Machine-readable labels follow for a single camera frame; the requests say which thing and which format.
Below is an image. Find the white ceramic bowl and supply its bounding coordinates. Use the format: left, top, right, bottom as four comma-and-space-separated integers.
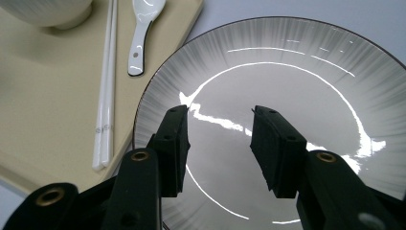
0, 0, 94, 32

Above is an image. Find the beige plastic tray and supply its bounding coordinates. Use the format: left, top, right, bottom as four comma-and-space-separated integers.
0, 0, 205, 195

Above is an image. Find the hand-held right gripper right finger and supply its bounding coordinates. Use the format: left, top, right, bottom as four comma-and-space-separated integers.
249, 104, 403, 230

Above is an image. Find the white board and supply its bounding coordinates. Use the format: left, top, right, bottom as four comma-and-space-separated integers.
0, 0, 406, 223

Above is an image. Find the grey striped ceramic plate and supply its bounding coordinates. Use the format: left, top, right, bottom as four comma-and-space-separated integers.
132, 16, 406, 230

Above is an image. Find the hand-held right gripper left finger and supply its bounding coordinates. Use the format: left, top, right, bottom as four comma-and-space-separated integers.
101, 104, 192, 230

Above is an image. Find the white chopstick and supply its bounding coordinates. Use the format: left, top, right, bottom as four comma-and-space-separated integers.
101, 0, 119, 168
91, 0, 114, 172

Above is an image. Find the white ceramic spoon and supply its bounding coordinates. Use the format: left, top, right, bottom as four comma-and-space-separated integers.
127, 0, 168, 78

